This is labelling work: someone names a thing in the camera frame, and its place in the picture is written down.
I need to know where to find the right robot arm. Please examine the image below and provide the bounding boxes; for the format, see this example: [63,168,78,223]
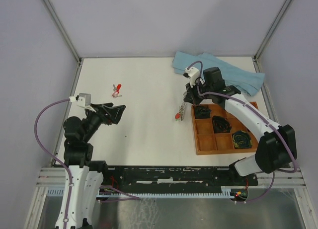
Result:
[183,66,298,176]

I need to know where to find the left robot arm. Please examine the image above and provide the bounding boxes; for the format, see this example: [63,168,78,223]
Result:
[55,103,126,229]

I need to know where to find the blue patterned rolled tie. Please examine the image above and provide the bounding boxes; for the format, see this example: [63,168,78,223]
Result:
[194,106,211,119]

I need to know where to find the wooden compartment tray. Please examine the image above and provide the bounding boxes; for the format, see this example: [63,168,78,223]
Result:
[191,104,258,155]

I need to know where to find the light blue cloth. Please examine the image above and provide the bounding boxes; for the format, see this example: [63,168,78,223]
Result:
[172,51,266,97]

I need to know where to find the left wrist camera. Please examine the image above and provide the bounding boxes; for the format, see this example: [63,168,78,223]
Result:
[69,93,96,112]

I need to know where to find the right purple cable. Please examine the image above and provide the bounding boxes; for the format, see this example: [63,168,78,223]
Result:
[186,61,299,204]

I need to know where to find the purple cable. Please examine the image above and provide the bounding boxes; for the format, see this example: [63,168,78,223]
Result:
[186,61,299,204]
[34,97,142,224]

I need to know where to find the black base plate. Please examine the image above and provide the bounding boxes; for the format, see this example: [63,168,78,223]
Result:
[107,165,258,186]

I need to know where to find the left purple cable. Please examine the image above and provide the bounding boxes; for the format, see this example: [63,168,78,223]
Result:
[34,97,142,224]

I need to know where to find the white slotted cable duct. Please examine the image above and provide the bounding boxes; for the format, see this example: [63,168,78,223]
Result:
[47,187,234,199]

